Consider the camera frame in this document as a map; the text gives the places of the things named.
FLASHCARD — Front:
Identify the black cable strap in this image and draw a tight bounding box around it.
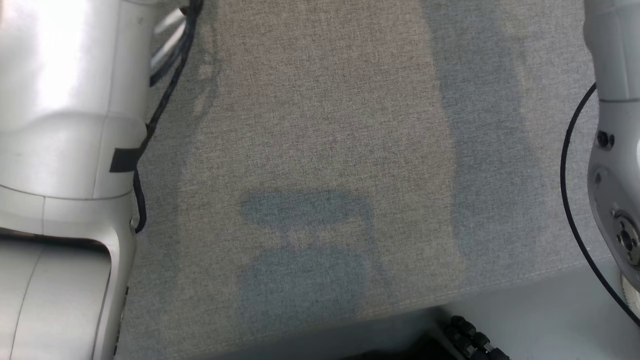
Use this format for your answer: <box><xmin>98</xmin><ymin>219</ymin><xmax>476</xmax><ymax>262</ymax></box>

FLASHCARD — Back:
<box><xmin>109</xmin><ymin>147</ymin><xmax>142</xmax><ymax>174</ymax></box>

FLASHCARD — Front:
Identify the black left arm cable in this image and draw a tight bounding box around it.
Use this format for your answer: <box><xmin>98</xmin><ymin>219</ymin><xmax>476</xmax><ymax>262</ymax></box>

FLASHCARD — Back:
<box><xmin>131</xmin><ymin>0</ymin><xmax>205</xmax><ymax>235</ymax></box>

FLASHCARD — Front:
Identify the black ribbed cable connector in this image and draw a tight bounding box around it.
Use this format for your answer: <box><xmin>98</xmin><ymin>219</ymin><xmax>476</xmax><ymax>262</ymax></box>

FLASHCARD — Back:
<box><xmin>444</xmin><ymin>315</ymin><xmax>511</xmax><ymax>360</ymax></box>

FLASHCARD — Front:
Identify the white tape label on cable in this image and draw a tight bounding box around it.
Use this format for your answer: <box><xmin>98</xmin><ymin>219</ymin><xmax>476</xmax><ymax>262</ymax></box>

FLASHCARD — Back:
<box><xmin>150</xmin><ymin>7</ymin><xmax>187</xmax><ymax>71</ymax></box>

